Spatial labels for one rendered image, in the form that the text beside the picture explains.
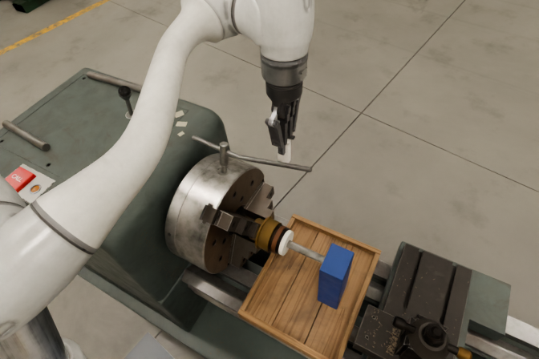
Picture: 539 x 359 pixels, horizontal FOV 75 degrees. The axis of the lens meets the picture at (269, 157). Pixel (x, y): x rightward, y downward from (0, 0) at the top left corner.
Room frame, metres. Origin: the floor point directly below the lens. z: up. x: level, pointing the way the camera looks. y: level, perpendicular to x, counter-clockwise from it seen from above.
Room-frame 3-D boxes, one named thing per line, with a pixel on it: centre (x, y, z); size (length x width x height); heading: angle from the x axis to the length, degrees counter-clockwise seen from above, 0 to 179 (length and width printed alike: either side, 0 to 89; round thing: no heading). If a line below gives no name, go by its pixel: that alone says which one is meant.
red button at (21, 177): (0.60, 0.65, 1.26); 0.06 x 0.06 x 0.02; 56
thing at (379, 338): (0.17, -0.26, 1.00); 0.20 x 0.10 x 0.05; 56
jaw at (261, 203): (0.57, 0.04, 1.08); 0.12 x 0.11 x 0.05; 146
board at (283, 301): (0.38, -0.08, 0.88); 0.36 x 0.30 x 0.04; 146
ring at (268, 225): (0.46, 0.03, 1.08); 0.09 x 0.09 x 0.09; 56
